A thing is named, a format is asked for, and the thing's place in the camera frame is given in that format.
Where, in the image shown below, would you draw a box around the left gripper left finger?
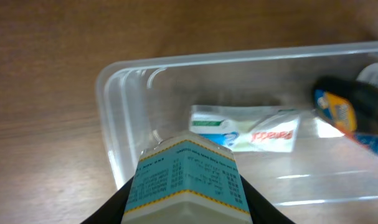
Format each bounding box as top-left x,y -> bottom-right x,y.
81,177 -> 133,224

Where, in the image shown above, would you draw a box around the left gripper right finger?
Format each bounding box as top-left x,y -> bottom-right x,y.
240,176 -> 295,224

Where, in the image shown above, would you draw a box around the gold lid small jar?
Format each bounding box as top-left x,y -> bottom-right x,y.
121,131 -> 252,224

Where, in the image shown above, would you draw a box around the white Panadol box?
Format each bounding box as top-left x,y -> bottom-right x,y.
189,105 -> 301,153

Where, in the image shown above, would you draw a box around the dark bottle white cap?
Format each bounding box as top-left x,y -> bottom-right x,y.
311,76 -> 378,155

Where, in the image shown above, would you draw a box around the white dropper bottle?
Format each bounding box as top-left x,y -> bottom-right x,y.
356,63 -> 378,88

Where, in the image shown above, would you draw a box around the clear plastic container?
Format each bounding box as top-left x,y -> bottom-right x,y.
96,41 -> 378,223

